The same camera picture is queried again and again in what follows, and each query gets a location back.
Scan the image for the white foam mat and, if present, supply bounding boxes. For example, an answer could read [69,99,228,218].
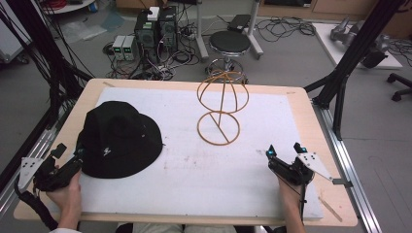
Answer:
[76,86,325,221]

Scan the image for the clear plastic sheet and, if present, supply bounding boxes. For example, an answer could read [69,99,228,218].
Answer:
[60,19,109,44]

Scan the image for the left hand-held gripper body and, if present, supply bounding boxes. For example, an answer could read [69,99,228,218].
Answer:
[17,151,83,192]

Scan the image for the thin wooden stick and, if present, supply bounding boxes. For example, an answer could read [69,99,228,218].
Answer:
[318,196,343,223]

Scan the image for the grey power supply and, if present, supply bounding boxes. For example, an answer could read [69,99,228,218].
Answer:
[112,35,126,61]
[122,35,139,61]

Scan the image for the black frame stand with cables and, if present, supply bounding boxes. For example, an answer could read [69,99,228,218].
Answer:
[0,0,95,137]

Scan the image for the person's right hand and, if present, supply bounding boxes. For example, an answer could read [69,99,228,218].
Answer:
[277,177,304,209]

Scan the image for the black bucket hat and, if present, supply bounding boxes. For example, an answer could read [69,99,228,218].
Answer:
[76,100,164,180]

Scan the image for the tangle of black cables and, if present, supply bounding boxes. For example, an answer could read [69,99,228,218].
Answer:
[255,15,317,44]

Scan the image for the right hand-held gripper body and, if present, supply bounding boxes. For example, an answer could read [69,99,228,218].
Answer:
[267,151,334,187]

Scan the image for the black round stool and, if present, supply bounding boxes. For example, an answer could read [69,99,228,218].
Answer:
[205,30,253,83]

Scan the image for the grey metal bracket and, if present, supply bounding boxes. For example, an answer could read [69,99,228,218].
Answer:
[331,178,354,189]

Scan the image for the gold wire hat stand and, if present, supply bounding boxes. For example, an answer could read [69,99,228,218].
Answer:
[196,69,251,147]

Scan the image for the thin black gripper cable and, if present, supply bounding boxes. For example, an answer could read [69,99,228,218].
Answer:
[299,183,308,224]

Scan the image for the grey cabinet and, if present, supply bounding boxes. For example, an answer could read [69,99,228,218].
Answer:
[0,0,32,65]

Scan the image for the black office chair base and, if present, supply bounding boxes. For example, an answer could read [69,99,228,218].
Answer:
[386,72,412,103]

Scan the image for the aluminium rail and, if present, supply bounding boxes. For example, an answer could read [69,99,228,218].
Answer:
[311,98,384,233]
[0,105,77,215]

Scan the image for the person's left hand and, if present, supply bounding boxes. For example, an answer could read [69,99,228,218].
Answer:
[45,169,83,219]

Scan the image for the black sleeved gripper cable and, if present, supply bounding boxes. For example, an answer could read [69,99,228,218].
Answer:
[14,181,60,231]

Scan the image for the white box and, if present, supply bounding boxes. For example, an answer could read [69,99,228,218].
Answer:
[147,6,160,22]

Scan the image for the white round table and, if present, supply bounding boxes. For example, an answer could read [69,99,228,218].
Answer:
[41,0,97,16]

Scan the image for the white stand leg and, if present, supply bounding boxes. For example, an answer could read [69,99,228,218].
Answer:
[193,0,210,63]
[246,0,264,61]

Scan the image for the black computer tower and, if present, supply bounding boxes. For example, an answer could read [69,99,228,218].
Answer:
[133,11,160,63]
[157,6,180,55]

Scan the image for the black flat box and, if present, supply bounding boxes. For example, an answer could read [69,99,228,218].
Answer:
[226,14,253,34]

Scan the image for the tangle of floor cables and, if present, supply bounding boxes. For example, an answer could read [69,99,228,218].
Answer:
[102,42,202,82]

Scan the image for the white platform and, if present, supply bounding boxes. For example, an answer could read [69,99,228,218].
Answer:
[312,22,403,71]

